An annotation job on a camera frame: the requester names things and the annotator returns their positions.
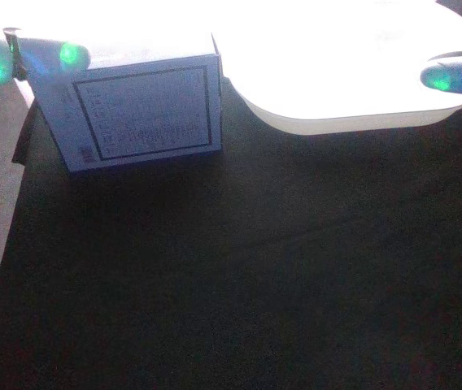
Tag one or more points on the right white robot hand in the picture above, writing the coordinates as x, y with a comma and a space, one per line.
458, 77

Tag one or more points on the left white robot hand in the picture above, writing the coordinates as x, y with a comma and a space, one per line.
48, 55

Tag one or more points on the white calculator box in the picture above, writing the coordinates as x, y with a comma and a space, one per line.
145, 113

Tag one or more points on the white studded tray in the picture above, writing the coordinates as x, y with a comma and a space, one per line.
336, 93

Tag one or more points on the black table cloth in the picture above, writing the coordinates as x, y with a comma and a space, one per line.
235, 264

